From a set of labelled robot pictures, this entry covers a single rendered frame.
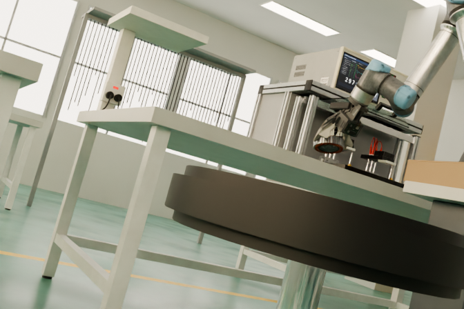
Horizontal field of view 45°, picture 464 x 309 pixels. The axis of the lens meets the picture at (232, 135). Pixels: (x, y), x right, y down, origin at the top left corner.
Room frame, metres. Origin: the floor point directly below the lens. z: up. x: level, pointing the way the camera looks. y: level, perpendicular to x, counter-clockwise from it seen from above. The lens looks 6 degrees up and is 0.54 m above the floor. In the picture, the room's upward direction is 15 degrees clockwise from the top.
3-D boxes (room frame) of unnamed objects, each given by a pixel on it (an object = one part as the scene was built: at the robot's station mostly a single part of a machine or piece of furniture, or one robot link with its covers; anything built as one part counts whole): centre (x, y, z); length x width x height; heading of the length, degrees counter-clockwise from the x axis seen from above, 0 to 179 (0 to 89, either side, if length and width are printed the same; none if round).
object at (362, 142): (2.63, -0.50, 0.92); 0.66 x 0.01 x 0.30; 117
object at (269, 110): (2.61, -0.15, 0.91); 0.28 x 0.03 x 0.32; 27
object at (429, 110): (6.48, -1.99, 1.65); 0.50 x 0.45 x 3.30; 27
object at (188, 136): (2.62, -0.51, 0.72); 2.20 x 1.01 x 0.05; 117
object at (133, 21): (2.51, 0.45, 0.98); 0.37 x 0.35 x 0.46; 117
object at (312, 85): (2.69, -0.47, 1.09); 0.68 x 0.44 x 0.05; 117
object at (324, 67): (2.70, -0.48, 1.22); 0.44 x 0.39 x 0.20; 117
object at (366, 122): (2.49, -0.57, 1.03); 0.62 x 0.01 x 0.03; 117
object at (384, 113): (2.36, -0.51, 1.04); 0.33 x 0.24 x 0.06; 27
